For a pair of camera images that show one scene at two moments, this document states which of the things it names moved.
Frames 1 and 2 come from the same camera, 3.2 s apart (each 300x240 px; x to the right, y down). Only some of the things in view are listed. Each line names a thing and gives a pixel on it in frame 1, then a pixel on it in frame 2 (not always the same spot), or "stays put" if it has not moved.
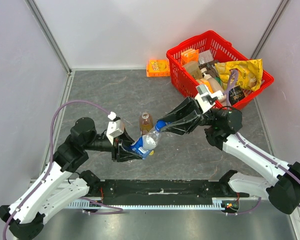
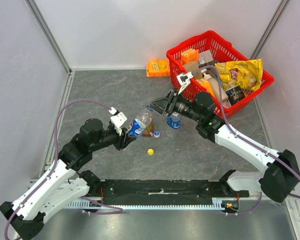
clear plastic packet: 205,57 stays put
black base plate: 162,192 stays put
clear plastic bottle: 142,145 to 142,120
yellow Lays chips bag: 249,74 stays put
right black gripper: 197,113 to 170,103
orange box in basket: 189,55 stays put
